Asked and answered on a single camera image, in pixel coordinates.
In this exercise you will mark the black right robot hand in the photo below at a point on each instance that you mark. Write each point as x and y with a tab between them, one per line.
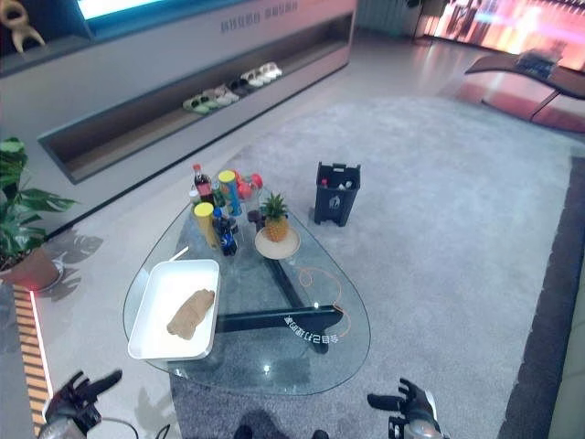
413	399

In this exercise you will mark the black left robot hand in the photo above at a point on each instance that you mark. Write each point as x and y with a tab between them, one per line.
77	394

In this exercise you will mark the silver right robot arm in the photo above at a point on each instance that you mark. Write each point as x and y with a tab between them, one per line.
418	427

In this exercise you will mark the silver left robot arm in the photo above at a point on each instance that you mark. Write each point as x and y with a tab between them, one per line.
61	423

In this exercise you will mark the white rectangular tray basket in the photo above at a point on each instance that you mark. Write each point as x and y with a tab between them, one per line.
176	308

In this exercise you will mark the brown cloth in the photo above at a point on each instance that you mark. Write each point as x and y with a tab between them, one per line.
191	313

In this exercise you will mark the glass coffee table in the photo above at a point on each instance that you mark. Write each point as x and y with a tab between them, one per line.
283	366

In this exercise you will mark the robot dark feet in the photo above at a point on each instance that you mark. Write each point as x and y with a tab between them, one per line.
279	432

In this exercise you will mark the black table base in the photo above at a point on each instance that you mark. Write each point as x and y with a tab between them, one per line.
283	315

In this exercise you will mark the grey carpet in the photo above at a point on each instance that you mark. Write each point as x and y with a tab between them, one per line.
434	228

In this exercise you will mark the white chopstick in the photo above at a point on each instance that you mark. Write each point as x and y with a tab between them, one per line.
179	254

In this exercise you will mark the potted green plant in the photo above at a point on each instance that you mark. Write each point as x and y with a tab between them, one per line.
20	219

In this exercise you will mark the round beige plate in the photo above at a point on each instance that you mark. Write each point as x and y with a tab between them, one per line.
277	244

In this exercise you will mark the yellow chips can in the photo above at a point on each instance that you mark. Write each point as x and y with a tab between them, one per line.
205	224

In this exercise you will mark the blue-cap dark soda bottle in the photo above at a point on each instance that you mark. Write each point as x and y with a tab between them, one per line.
225	235

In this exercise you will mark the black trash bin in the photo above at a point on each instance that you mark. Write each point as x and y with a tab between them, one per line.
337	194

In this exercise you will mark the pineapple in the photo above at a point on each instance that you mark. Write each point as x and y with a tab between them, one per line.
275	219

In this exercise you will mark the green soda bottle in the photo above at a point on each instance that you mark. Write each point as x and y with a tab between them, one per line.
218	194

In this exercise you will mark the cola bottle red cap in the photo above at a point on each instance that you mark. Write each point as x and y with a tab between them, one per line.
201	183

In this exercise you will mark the green chips can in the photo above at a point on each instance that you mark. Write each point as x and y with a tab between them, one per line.
230	192

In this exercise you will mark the green slippers pair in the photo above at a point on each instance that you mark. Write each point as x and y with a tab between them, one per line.
197	103

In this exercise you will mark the grey tv cabinet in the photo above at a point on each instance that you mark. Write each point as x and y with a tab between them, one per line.
183	82

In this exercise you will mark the beige slippers pair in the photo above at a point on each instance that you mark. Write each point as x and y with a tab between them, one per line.
221	95

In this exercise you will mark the brown lounge bench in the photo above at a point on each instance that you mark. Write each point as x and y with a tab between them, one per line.
525	87

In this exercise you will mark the black slippers pair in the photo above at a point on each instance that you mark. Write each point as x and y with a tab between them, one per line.
238	84

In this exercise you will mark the white slippers pair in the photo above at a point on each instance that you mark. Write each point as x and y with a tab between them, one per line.
262	74

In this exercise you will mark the beige sculpture ornament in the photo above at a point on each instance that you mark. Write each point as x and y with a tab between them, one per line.
18	25

